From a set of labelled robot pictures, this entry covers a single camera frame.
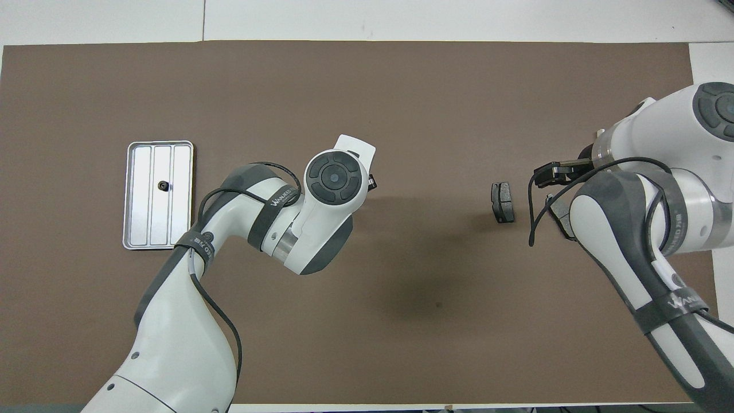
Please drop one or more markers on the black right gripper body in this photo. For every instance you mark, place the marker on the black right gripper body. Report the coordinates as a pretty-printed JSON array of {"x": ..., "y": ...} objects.
[{"x": 547, "y": 174}]

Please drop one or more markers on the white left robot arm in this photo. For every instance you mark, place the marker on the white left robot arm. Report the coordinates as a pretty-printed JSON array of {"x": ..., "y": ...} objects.
[{"x": 172, "y": 344}]

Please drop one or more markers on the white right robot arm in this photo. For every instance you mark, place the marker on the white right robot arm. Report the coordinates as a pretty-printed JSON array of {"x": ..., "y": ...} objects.
[{"x": 688, "y": 126}]

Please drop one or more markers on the silver metal tray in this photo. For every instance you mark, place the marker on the silver metal tray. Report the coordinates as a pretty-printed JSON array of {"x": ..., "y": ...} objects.
[{"x": 140, "y": 218}]

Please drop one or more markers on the dark grey rectangular brake pad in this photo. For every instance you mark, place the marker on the dark grey rectangular brake pad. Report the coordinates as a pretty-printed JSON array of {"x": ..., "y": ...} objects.
[{"x": 503, "y": 202}]

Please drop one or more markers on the brown table mat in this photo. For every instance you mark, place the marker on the brown table mat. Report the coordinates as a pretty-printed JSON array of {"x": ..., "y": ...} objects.
[{"x": 401, "y": 115}]

